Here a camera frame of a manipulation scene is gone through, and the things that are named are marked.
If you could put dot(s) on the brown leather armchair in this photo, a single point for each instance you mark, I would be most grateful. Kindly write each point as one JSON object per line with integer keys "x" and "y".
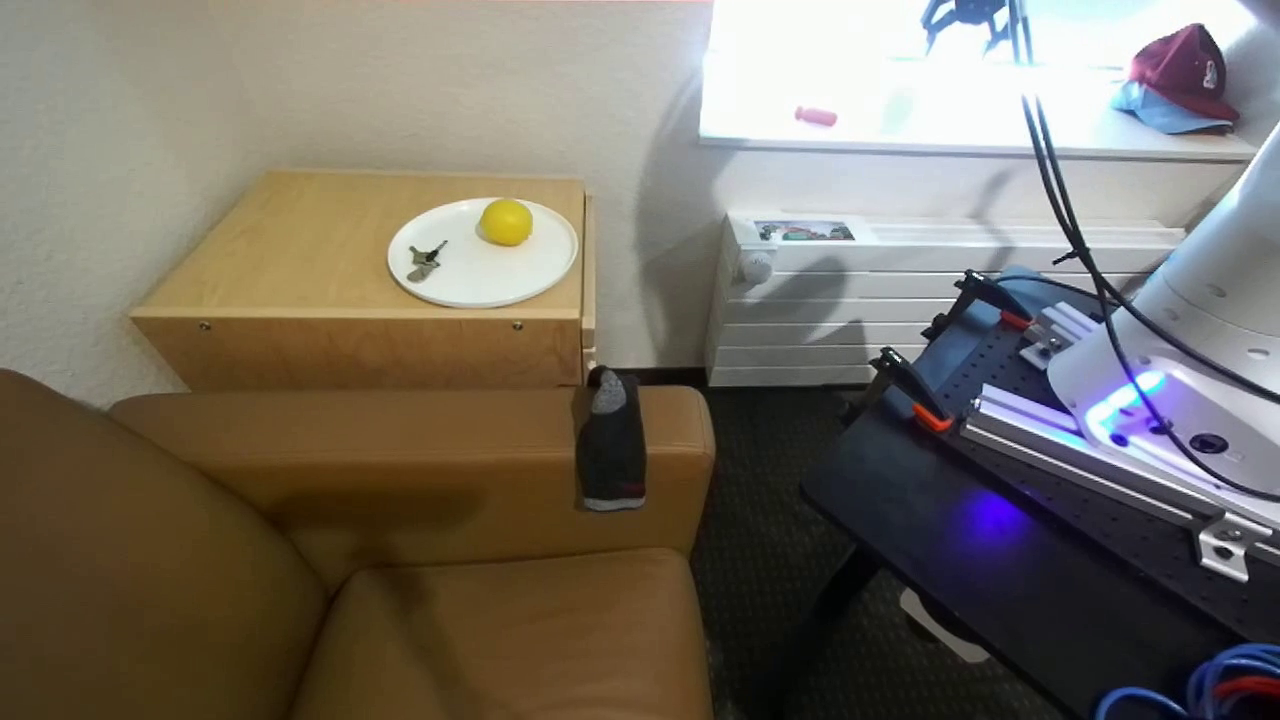
{"x": 200, "y": 574}

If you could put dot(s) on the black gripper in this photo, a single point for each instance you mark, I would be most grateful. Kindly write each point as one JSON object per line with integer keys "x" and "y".
{"x": 987, "y": 9}

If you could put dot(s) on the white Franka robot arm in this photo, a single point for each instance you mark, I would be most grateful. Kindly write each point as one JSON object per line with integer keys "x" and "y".
{"x": 1202, "y": 320}

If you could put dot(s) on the maroon cap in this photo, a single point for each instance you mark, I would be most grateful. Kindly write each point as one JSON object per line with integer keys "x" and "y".
{"x": 1180, "y": 65}

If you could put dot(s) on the light wooden nightstand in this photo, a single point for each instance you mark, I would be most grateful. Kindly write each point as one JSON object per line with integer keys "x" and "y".
{"x": 267, "y": 287}

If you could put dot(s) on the black robot table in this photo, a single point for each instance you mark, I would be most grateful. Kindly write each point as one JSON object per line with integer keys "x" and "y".
{"x": 987, "y": 574}

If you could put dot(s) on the light blue cap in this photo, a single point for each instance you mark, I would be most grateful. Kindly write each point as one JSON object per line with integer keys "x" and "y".
{"x": 1161, "y": 112}

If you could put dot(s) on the grey and black sock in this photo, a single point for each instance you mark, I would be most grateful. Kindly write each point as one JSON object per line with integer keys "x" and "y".
{"x": 608, "y": 452}

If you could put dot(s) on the white window sill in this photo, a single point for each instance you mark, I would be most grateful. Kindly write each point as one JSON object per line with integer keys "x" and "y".
{"x": 867, "y": 80}

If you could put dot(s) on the aluminium profile rail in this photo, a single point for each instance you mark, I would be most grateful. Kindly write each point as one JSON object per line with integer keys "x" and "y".
{"x": 1065, "y": 461}

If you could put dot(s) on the black perforated mount plate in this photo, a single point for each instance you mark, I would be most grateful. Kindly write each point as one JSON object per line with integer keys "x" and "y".
{"x": 974, "y": 361}

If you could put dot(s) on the white round plate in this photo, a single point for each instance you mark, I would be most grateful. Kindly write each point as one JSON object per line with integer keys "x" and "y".
{"x": 481, "y": 275}

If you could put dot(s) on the yellow lemon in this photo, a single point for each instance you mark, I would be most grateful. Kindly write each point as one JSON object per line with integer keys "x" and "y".
{"x": 504, "y": 220}

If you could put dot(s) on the white wall radiator unit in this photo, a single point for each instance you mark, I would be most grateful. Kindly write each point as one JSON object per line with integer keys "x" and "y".
{"x": 907, "y": 306}

